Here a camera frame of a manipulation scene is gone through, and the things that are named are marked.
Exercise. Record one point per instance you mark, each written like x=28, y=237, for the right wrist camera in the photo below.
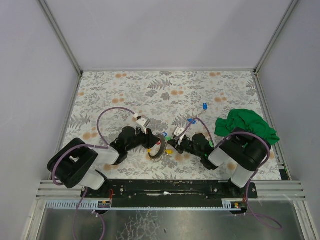
x=179, y=132

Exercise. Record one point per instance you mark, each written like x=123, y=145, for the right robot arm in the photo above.
x=242, y=147

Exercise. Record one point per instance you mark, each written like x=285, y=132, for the numbered keyring organizer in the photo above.
x=157, y=151

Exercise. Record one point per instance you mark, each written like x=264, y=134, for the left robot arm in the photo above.
x=74, y=164

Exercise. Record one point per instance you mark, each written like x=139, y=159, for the blue tag lower key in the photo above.
x=192, y=121

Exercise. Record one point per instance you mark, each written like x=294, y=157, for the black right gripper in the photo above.
x=180, y=144

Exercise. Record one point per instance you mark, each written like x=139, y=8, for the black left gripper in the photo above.
x=149, y=138

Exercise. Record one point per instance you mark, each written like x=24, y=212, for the green cloth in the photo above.
x=247, y=120

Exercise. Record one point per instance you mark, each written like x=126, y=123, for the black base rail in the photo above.
x=171, y=193

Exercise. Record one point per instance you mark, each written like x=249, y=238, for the yellow tag key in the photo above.
x=169, y=151

